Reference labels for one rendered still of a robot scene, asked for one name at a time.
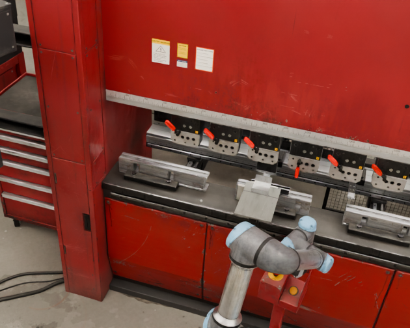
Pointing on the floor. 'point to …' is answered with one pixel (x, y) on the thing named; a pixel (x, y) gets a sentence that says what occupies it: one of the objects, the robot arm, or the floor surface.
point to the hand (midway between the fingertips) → (295, 276)
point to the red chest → (23, 159)
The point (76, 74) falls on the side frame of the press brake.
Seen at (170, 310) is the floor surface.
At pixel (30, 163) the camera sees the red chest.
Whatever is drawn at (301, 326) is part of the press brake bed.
